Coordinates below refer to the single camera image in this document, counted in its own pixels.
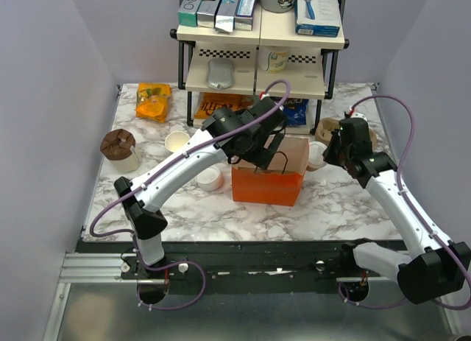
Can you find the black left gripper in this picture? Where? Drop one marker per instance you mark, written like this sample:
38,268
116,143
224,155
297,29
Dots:
260,155

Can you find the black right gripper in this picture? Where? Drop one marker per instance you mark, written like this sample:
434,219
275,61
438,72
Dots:
329,155

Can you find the brown pulp cup carrier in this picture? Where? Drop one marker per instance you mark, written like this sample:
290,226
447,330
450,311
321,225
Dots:
327,125

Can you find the single white cup lid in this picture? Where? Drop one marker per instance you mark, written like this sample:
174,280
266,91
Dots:
315,157

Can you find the orange paper bag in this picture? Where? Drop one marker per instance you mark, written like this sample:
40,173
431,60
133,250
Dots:
281,183

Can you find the kraft paper cup stack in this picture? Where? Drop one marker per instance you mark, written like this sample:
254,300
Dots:
175,140

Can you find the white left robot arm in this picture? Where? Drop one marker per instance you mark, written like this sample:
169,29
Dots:
143,197

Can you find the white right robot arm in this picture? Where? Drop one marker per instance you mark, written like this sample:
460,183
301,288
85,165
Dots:
431,266

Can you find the blue doritos bag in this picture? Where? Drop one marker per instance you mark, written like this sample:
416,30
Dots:
295,110

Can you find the orange kettle chips bag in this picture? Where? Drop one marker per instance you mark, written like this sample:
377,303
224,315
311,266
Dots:
210,102

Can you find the silver grey sponge pouch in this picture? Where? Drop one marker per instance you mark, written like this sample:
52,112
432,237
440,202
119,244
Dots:
220,73

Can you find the cream black shelf rack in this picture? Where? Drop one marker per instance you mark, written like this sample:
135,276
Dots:
311,67

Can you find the white yellow printed cup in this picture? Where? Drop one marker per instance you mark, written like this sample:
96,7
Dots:
272,59

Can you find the orange yellow snack bag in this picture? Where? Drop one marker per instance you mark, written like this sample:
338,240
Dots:
153,101

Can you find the purple white toothpaste box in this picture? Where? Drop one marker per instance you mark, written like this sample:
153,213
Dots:
244,16

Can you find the brown topped white container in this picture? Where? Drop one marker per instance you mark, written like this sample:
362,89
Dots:
121,150

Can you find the blue razor package box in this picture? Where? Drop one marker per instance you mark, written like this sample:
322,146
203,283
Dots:
319,18

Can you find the silver blue toothpaste box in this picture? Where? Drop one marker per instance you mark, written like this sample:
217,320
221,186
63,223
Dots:
225,16

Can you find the teal toothpaste box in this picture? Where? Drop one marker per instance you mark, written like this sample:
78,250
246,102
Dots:
187,12

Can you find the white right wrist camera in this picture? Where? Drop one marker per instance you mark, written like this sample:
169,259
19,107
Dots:
356,114

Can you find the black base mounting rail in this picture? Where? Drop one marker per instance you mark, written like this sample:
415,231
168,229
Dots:
240,268

